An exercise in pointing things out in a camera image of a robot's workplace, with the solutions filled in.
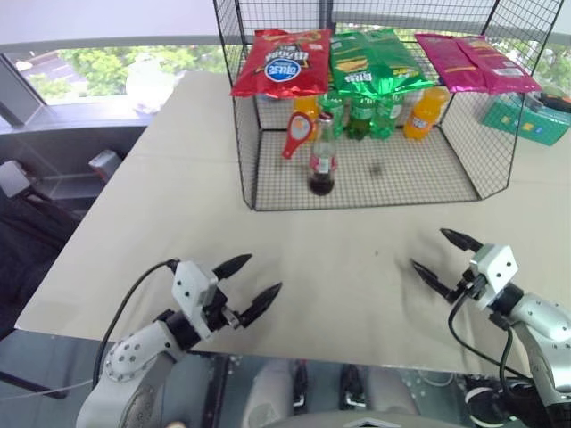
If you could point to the magenta chip bag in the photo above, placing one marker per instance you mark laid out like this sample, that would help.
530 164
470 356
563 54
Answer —
468 62

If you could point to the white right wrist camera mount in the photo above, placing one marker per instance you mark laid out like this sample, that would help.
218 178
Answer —
497 267

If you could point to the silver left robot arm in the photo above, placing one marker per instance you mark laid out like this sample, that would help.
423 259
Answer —
134 356

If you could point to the teal cardboard box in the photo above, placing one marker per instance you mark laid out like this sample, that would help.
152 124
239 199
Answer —
535 125

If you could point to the green soda bottle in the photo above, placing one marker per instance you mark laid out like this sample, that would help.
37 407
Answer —
360 120
387 118
334 113

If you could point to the glass cola bottle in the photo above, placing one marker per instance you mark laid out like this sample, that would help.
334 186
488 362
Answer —
322 160

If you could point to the black and orange object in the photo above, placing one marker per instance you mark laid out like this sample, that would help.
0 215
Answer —
555 98

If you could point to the clear plastic bag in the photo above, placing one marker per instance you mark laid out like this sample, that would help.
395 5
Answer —
147 80

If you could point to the black chair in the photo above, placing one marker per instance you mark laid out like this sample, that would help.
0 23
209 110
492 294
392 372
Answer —
27 249

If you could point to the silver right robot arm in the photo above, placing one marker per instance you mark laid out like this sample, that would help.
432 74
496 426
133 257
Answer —
540 321

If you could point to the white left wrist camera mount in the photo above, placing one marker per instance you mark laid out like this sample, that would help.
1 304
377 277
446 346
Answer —
189 285

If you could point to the red-handled tool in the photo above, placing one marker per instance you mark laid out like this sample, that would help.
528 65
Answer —
300 127

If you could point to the orange soda bottle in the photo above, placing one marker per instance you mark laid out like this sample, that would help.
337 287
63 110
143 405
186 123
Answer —
305 104
421 118

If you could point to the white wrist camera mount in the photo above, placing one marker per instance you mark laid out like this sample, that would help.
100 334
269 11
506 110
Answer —
497 267
189 285

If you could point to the green chip bag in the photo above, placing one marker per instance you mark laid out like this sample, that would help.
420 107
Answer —
370 62

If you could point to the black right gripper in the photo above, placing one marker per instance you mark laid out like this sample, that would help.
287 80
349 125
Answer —
472 287

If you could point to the small grey red device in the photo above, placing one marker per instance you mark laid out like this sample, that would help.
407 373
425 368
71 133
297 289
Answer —
105 162

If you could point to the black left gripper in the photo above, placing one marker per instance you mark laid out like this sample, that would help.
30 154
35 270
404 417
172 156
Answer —
220 310

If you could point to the red chip bag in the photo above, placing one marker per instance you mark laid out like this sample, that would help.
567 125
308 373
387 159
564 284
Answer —
281 62

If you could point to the white box device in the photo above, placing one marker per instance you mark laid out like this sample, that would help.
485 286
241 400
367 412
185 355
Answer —
11 178

